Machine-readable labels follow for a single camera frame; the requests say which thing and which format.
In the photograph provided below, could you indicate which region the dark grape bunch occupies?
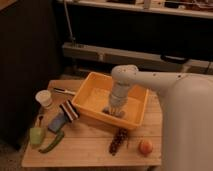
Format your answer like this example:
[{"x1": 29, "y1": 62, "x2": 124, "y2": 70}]
[{"x1": 109, "y1": 128, "x2": 128, "y2": 155}]

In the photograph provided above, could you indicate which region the white plastic cup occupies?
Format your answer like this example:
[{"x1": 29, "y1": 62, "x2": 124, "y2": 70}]
[{"x1": 35, "y1": 90, "x2": 53, "y2": 108}]

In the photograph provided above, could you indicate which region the small dark spoon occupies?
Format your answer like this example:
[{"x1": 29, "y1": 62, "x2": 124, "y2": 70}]
[{"x1": 38, "y1": 115, "x2": 44, "y2": 127}]

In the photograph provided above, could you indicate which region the grey metal shelf rail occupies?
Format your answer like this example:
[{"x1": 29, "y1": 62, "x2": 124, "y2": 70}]
[{"x1": 62, "y1": 42, "x2": 213, "y2": 75}]

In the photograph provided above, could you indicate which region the orange fruit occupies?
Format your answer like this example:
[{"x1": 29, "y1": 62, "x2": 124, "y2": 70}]
[{"x1": 139, "y1": 140, "x2": 153, "y2": 156}]

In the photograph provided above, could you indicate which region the light green cup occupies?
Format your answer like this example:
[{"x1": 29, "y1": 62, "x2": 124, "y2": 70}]
[{"x1": 30, "y1": 127, "x2": 45, "y2": 146}]

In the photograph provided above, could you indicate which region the green chili pepper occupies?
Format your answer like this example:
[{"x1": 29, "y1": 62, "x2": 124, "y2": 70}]
[{"x1": 38, "y1": 131, "x2": 65, "y2": 154}]

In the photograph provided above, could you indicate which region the blue grey sponge block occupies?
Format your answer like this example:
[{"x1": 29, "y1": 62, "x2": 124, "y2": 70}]
[{"x1": 48, "y1": 113, "x2": 67, "y2": 133}]

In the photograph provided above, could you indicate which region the yellow plastic tray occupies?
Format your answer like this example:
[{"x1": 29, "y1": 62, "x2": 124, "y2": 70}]
[{"x1": 71, "y1": 71, "x2": 150, "y2": 131}]

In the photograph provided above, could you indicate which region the black handled knife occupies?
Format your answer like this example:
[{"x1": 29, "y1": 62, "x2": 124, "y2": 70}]
[{"x1": 53, "y1": 88, "x2": 75, "y2": 96}]

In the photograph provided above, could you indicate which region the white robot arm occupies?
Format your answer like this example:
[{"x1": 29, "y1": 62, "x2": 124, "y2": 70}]
[{"x1": 109, "y1": 65, "x2": 213, "y2": 171}]

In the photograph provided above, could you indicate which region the wooden table board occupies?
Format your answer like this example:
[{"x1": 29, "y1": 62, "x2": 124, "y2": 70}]
[{"x1": 22, "y1": 79, "x2": 162, "y2": 168}]

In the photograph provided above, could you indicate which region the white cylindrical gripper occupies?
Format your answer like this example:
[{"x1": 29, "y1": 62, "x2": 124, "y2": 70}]
[{"x1": 109, "y1": 82, "x2": 131, "y2": 108}]

